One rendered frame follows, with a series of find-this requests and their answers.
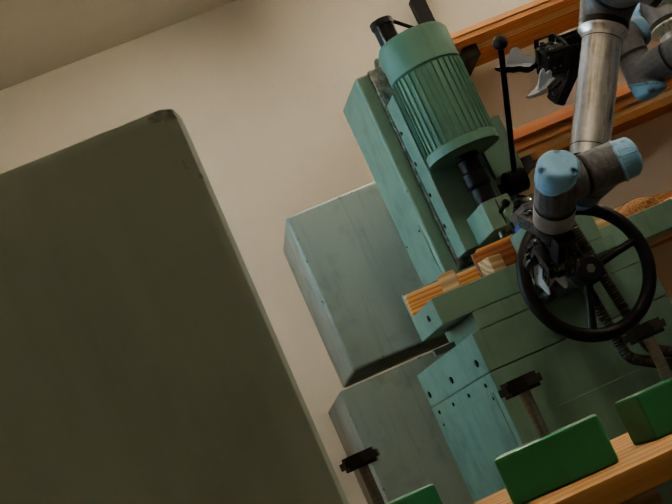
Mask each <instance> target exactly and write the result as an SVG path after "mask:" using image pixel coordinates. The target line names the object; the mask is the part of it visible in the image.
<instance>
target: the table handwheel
mask: <svg viewBox="0 0 672 504"><path fill-rule="evenodd" d="M576 215H587V216H593V217H597V218H600V219H603V220H605V221H607V222H609V223H611V224H613V225H614V226H616V227H617V228H618V229H619V230H621V231H622V232H623V233H624V234H625V235H626V236H627V237H628V240H626V241H625V242H623V243H622V244H620V245H619V246H617V247H616V248H614V249H613V250H611V251H609V252H608V253H606V254H605V255H603V256H601V257H600V258H598V257H597V256H595V255H591V254H586V255H583V261H582V272H581V273H579V272H578V270H577V269H576V275H574V276H571V277H569V278H567V277H566V276H565V277H566V280H567V282H568V287H567V288H564V287H563V286H562V285H560V284H559V283H558V282H556V283H555V284H554V285H553V286H552V288H553V289H555V290H556V292H557V298H564V297H566V296H567V295H569V294H570V293H572V292H573V291H574V290H576V289H577V288H579V287H582V288H584V291H585V298H586V305H587V314H588V325H589V328H582V327H577V326H574V325H571V324H569V323H566V322H564V321H563V320H561V319H559V318H558V317H557V316H555V315H554V314H553V313H552V312H551V311H549V310H548V308H547V307H546V306H545V305H544V304H543V303H541V302H540V300H539V296H538V294H537V292H536V290H535V288H534V285H533V282H532V277H531V276H530V274H529V273H528V272H527V270H526V269H525V267H524V265H523V259H524V252H527V247H528V246H527V244H528V243H529V242H530V241H531V239H532V238H535V237H536V236H535V235H533V234H532V233H530V232H528V231H526V232H525V234H524V236H523V238H522V240H521V243H520V246H519V249H518V254H517V262H516V271H517V280H518V284H519V288H520V291H521V294H522V296H523V298H524V300H525V302H526V304H527V306H528V307H529V309H530V310H531V311H532V313H533V314H534V315H535V316H536V317H537V319H538V320H539V321H540V322H541V323H543V324H544V325H545V326H546V327H548V328H549V329H550V330H552V331H553V332H555V333H557V334H559V335H561V336H563V337H566V338H568V339H571V340H575V341H580V342H589V343H595V342H604V341H609V340H612V339H615V338H617V337H620V336H622V335H624V334H625V331H627V330H629V329H631V328H633V327H635V326H636V325H637V324H638V323H639V322H640V321H641V320H642V319H643V317H644V316H645V315H646V313H647V311H648V310H649V308H650V306H651V303H652V301H653V298H654V294H655V290H656V282H657V273H656V265H655V260H654V256H653V253H652V251H651V248H650V246H649V244H648V242H647V240H646V238H645V237H644V235H643V234H642V233H641V231H640V230H639V229H638V228H637V227H636V226H635V224H634V223H632V222H631V221H630V220H629V219H628V218H627V217H625V216H624V215H623V214H621V213H619V212H618V211H616V210H614V209H612V208H610V207H607V206H605V205H602V204H596V205H595V206H593V207H591V208H589V209H587V210H584V211H576V213H575V216H576ZM632 246H634V248H635V250H636V252H637V254H638V256H639V259H640V263H641V267H642V287H641V292H640V295H639V297H638V300H637V302H636V304H635V305H634V307H633V308H632V309H631V311H630V312H629V313H628V314H627V315H626V316H625V317H624V318H622V319H621V320H620V321H618V322H616V323H614V324H612V325H609V326H606V327H601V328H597V320H596V313H595V303H594V291H593V285H594V284H595V283H597V282H598V281H600V280H601V279H602V277H603V275H604V265H605V264H606V263H608V262H609V261H611V260H612V259H613V258H615V257H616V256H618V255H619V254H621V253H623V252H624V251H626V250H627V249H629V248H631V247H632Z"/></svg>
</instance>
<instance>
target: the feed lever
mask: <svg viewBox="0 0 672 504"><path fill-rule="evenodd" d="M492 43H493V47H494V48H495V49H497V50H498V55H499V64H500V73H501V82H502V91H503V100H504V109H505V118H506V127H507V136H508V145H509V154H510V163H511V170H510V171H508V172H505V173H503V174H502V176H501V183H502V186H503V188H504V190H505V192H506V193H507V194H508V195H510V200H511V202H512V201H514V200H515V198H516V195H517V194H519V193H521V192H524V191H526V190H528V189H529V187H530V180H529V177H528V174H527V173H526V171H525V170H524V169H523V168H521V167H518V168H517V164H516V155H515V146H514V137H513V127H512V118H511V109H510V100H509V90H508V81H507V72H506V63H505V53H504V49H505V48H506V47H507V45H508V40H507V38H506V37H505V36H504V35H497V36H495V37H494V39H493V42H492Z"/></svg>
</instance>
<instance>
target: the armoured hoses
mask: <svg viewBox="0 0 672 504"><path fill-rule="evenodd" d="M572 233H573V234H574V235H575V237H576V238H577V239H576V244H578V247H579V249H581V252H583V253H582V254H584V255H586V254H591V255H595V256H597V255H596V253H594V252H595V251H594V250H593V248H592V247H591V245H589V244H590V243H589V242H588V240H587V239H586V237H584V236H585V235H584V234H583V232H582V231H581V229H580V227H579V226H578V224H576V221H575V223H574V226H573V231H572ZM597 257H598V256H597ZM600 281H601V284H603V287H604V289H606V292H608V295H609V297H611V300H613V303H614V305H616V308H618V311H620V312H619V313H620V314H621V316H623V318H624V317H625V316H626V315H627V314H628V313H629V312H630V311H631V309H630V307H629V306H628V304H626V303H627V301H625V299H624V298H623V296H622V293H620V291H619V290H618V288H617V287H616V285H615V283H614V282H613V280H612V279H611V277H610V274H608V272H607V271H606V269H604V275H603V277H602V279H601V280H600ZM593 291H594V288H593ZM594 303H595V313H596V314H597V315H596V316H597V317H598V319H599V320H600V322H601V325H603V327H606V326H609V325H612V324H613V323H614V321H612V318H610V315H609V313H607V310H605V309H606V308H605V307H604V305H603V304H602V302H601V299H599V296H597V293H596V291H594ZM611 342H613V345H614V347H615V348H616V350H618V353H619V354H620V356H621V357H622V358H623V359H624V360H625V361H626V362H629V364H633V365H636V366H644V367H650V368H655V369H657V367H656V365H655V363H654V361H653V359H652V357H651V356H650V355H649V356H648V355H642V354H637V353H633V352H632V351H631V350H630V349H629V348H628V346H627V344H626V343H625V341H624V340H623V338H622V336H620V337H617V338H615V339H612V340H611ZM639 344H640V346H641V347H643V350H646V352H649V351H648V349H647V347H646V345H645V343H644V341H641V342H639ZM658 345H659V347H660V349H661V351H662V353H663V355H664V357H670V358H672V346H670V345H669V346H668V345H662V344H661V345H660V344H658ZM665 359H666V358H665ZM666 362H667V364H668V366H669V368H670V370H671V371H672V359H669V358H668V359H666Z"/></svg>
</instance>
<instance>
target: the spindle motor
mask: <svg viewBox="0 0 672 504"><path fill-rule="evenodd" d="M378 60H379V62H380V64H381V66H382V68H383V70H384V72H385V74H386V77H387V79H388V81H389V83H390V85H391V87H392V89H393V91H394V94H395V96H396V98H397V100H398V102H399V104H400V106H401V109H402V111H403V113H404V115H405V117H406V119H407V121H408V123H409V126H410V128H411V130H412V132H413V134H414V136H415V138H416V141H417V143H418V145H419V147H420V149H421V151H422V153H423V155H424V158H425V160H426V162H427V164H428V166H429V168H430V170H431V171H439V170H445V169H449V168H452V167H455V166H458V165H455V163H454V160H455V159H456V158H457V157H459V156H460V155H462V154H464V153H466V152H469V151H472V150H478V152H479V155H480V154H482V153H484V152H485V151H486V150H488V149H489V148H490V147H491V146H493V145H494V144H495V143H496V142H497V141H498V139H499V135H498V133H497V131H496V129H495V128H494V125H493V123H492V121H491V119H490V117H489V115H488V113H487V111H486V109H485V107H484V104H483V102H482V100H481V98H480V96H479V94H478V92H477V90H476V88H475V86H474V84H473V82H472V80H471V78H470V75H469V73H468V71H467V69H466V67H465V65H464V63H463V61H462V59H461V57H460V54H459V52H458V50H457V48H456V46H455V44H454V42H453V40H452V38H451V36H450V34H449V32H448V30H447V28H446V26H445V25H444V24H442V23H441V22H439V21H430V22H425V23H421V24H418V25H416V26H413V27H411V28H408V29H406V30H404V31H403V32H401V33H399V34H397V35H396V36H394V37H393V38H391V39H390V40H389V41H387V42H386V43H385V44H384V45H383V46H382V47H381V49H380V50H379V57H378ZM479 155H478V156H479Z"/></svg>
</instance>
